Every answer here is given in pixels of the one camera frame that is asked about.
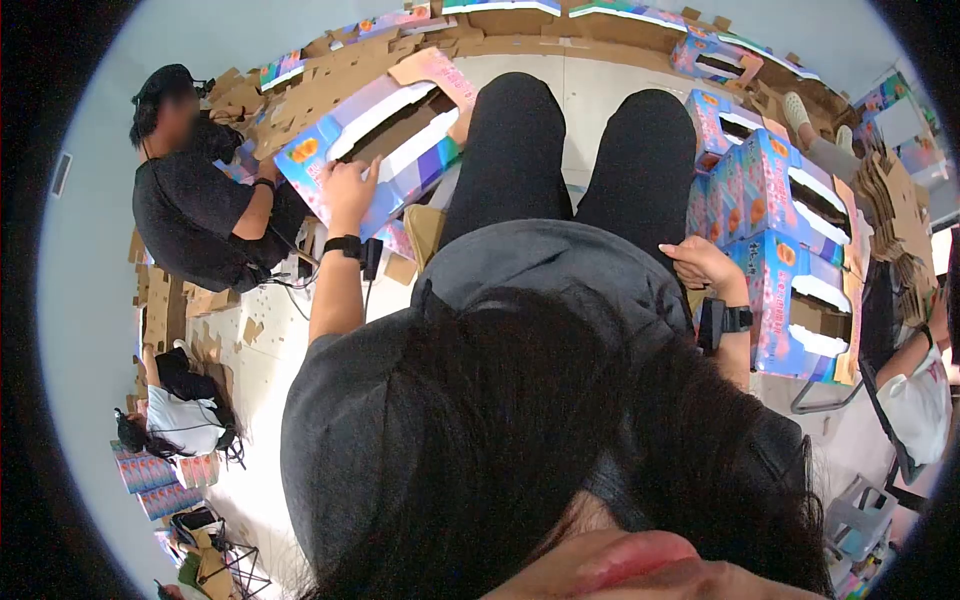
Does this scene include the heap of cardboard offcuts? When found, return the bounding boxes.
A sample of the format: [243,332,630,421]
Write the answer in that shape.
[126,226,265,369]

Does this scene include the blue printed carton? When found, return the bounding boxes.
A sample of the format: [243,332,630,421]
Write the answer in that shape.
[273,47,481,243]

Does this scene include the stack of folded blue cartons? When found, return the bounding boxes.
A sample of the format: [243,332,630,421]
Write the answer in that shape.
[684,88,865,387]

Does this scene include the small blue carton stacks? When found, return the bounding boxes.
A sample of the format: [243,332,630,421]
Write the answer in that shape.
[110,439,221,523]

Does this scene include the wall vent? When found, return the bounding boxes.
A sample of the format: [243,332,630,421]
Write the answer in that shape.
[49,151,75,200]

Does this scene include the pile of brown cardboard inserts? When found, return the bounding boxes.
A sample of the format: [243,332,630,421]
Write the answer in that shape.
[853,148,940,328]

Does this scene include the person's left hand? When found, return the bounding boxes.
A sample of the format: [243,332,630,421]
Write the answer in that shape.
[318,155,384,240]

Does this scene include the person's right hand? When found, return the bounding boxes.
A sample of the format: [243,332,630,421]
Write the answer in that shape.
[658,236,745,292]

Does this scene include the blue carton with cutout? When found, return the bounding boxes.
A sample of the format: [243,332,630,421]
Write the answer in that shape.
[669,24,765,90]

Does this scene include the person's left fingers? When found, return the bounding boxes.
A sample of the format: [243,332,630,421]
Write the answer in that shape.
[318,157,360,185]

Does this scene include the black wrist band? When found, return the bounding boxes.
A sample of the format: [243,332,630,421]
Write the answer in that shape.
[696,297,754,355]
[323,234,385,282]

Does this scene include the grey plastic stool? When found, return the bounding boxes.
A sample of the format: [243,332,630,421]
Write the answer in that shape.
[823,474,900,565]

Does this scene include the person's right fingers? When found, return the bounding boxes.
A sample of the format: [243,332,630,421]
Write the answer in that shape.
[674,260,714,292]

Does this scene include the pile of brown cardboard scraps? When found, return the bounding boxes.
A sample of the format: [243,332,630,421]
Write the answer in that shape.
[206,6,852,162]

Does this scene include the person's body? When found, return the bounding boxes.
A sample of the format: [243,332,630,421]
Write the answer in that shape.
[279,219,835,600]

